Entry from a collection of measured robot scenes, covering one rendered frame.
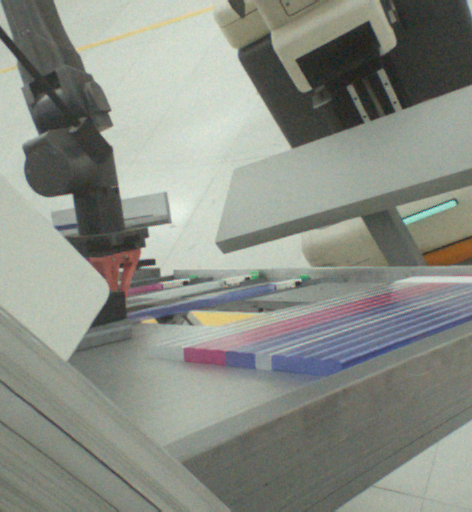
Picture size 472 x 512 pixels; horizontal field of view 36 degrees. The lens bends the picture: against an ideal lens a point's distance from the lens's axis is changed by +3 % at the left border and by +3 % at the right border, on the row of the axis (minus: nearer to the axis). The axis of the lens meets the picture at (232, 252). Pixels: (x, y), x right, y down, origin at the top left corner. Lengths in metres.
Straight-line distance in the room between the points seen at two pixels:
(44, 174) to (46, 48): 0.16
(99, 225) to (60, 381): 0.68
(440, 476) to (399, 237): 0.51
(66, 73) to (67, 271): 0.69
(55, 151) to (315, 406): 0.51
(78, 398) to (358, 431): 0.24
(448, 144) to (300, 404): 1.06
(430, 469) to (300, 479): 1.34
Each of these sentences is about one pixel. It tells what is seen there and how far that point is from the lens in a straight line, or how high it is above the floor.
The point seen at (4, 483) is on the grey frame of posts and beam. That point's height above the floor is 1.31.
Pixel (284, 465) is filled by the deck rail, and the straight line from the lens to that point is 0.37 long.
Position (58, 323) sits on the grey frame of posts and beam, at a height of 1.32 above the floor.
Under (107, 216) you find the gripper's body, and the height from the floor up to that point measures 1.03.
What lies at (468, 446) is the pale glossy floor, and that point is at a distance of 1.71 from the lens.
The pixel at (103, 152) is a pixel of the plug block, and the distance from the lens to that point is 0.76.
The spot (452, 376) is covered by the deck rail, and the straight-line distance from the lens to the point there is 0.54.
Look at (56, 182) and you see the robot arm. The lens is 0.82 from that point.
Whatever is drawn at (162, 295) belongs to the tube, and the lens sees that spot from 0.97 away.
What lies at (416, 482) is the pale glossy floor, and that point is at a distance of 1.71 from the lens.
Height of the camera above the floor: 1.43
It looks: 35 degrees down
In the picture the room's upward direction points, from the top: 37 degrees counter-clockwise
